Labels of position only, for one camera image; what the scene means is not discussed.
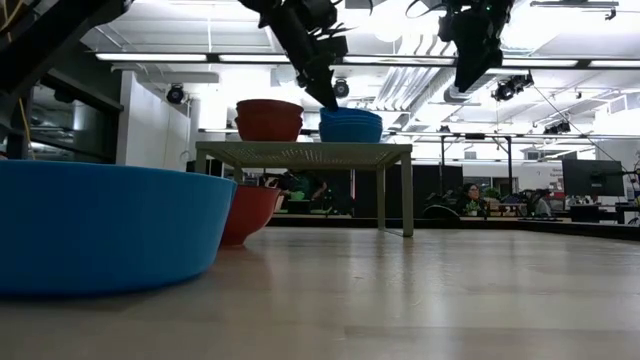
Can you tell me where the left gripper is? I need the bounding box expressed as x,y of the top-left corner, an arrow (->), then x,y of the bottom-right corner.
239,0 -> 350,111

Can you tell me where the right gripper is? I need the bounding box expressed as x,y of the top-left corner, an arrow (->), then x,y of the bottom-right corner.
438,0 -> 515,93

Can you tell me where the green perforated metal shelf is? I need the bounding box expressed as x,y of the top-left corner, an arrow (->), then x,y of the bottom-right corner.
194,141 -> 415,238

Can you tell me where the person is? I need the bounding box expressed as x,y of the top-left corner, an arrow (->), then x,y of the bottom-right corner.
532,188 -> 554,217
272,169 -> 331,216
457,182 -> 484,217

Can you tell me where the black partition panel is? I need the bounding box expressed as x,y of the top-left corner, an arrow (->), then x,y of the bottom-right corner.
352,164 -> 464,219

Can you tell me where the black office chair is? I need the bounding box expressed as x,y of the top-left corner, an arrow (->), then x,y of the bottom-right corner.
422,203 -> 461,220

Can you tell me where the long overhead light bar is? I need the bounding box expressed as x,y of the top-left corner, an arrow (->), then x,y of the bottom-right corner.
94,52 -> 640,70

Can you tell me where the black computer monitor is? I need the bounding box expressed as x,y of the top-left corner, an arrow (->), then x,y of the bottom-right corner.
561,158 -> 626,198

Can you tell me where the black metal frame stand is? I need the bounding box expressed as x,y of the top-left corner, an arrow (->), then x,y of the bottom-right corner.
439,132 -> 514,181

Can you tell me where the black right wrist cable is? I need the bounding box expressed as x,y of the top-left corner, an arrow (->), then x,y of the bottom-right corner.
405,0 -> 442,17

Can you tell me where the black aluminium rig frame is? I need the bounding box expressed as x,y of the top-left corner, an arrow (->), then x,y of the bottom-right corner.
269,213 -> 640,242

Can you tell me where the yellow hanging cable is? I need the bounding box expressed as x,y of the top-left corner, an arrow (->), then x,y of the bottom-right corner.
18,97 -> 36,161

